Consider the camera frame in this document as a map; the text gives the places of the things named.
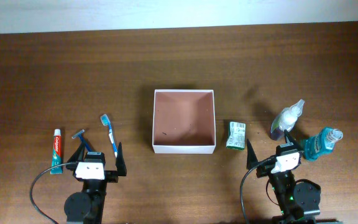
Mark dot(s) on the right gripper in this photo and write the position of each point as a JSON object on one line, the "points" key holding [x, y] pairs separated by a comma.
{"points": [[252, 158]]}

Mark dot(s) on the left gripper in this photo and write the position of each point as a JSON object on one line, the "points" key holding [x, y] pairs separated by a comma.
{"points": [[112, 175]]}

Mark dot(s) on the blue disposable razor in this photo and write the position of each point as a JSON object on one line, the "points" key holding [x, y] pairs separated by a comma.
{"points": [[79, 135]]}

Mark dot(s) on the clear bottle with purple liquid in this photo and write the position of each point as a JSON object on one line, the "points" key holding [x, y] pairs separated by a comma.
{"points": [[286, 120]]}

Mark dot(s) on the green white packet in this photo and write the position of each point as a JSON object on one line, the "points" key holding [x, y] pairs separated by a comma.
{"points": [[236, 136]]}

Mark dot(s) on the blue white toothbrush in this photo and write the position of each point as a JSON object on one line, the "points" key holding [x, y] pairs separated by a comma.
{"points": [[106, 122]]}

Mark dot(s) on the red white toothpaste tube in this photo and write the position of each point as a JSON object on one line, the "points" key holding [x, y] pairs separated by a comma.
{"points": [[57, 153]]}

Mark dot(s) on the blue mouthwash bottle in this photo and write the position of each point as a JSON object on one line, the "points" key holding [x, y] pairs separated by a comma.
{"points": [[321, 144]]}

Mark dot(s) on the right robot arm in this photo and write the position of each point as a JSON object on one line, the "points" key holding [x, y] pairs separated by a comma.
{"points": [[298, 199]]}

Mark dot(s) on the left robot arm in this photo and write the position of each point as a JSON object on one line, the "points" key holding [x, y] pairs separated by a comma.
{"points": [[86, 206]]}

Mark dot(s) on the white cardboard box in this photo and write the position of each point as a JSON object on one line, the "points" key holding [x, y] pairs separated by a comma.
{"points": [[184, 122]]}

